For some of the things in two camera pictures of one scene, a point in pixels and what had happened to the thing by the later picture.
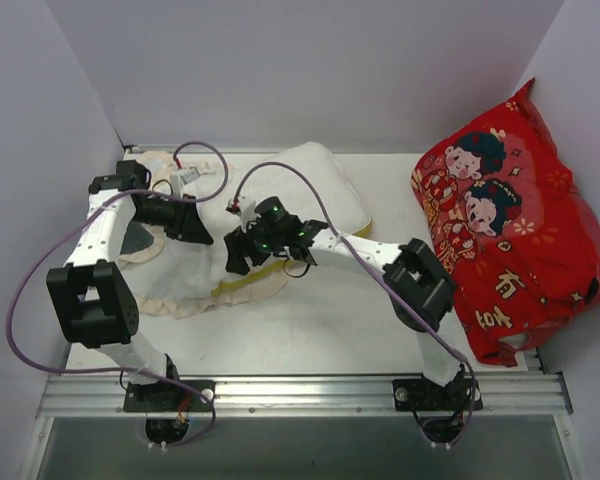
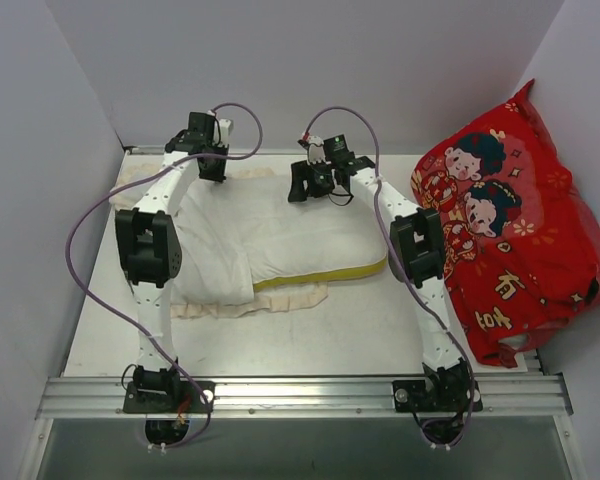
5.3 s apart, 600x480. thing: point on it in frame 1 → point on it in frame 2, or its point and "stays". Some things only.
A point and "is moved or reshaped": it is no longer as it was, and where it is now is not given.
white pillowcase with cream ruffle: [176, 277] → [215, 278]
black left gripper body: [183, 218] → [213, 167]
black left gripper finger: [193, 228] → [215, 171]
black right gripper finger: [237, 247] → [300, 172]
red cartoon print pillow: [501, 213] stays
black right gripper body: [247, 242] → [306, 179]
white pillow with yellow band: [305, 175] is moved or reshaped
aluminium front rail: [501, 395] stays
